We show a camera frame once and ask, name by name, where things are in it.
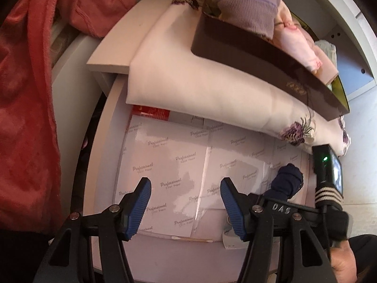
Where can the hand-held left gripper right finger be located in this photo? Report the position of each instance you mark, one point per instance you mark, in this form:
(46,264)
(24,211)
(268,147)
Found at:
(232,209)

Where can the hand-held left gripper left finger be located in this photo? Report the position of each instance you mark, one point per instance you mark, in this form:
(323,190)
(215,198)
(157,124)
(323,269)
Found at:
(138,206)

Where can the navy lace garment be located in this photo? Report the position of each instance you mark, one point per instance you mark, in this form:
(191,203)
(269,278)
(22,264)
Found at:
(287,179)

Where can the pink strawberry print garment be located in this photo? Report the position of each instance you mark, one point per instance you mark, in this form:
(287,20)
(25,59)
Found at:
(297,47)

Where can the dark brown box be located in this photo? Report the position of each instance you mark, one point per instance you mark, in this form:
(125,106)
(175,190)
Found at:
(265,53)

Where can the person's right hand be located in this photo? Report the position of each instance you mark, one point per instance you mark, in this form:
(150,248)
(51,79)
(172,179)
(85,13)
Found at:
(341,265)

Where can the small clear plastic packet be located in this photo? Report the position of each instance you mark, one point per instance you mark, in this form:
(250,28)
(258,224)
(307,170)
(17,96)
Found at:
(229,241)

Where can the cotton swab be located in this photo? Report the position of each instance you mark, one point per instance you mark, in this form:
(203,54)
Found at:
(191,238)

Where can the red paper pack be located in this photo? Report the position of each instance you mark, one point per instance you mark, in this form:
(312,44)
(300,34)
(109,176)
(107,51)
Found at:
(150,113)

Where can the white carton with line drawing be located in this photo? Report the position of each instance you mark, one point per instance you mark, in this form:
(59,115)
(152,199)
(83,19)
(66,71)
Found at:
(188,119)

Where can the red blanket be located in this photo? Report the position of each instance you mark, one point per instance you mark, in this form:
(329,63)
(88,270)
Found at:
(29,94)

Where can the purple knitted sock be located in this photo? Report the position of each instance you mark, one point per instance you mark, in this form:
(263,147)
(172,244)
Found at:
(250,6)

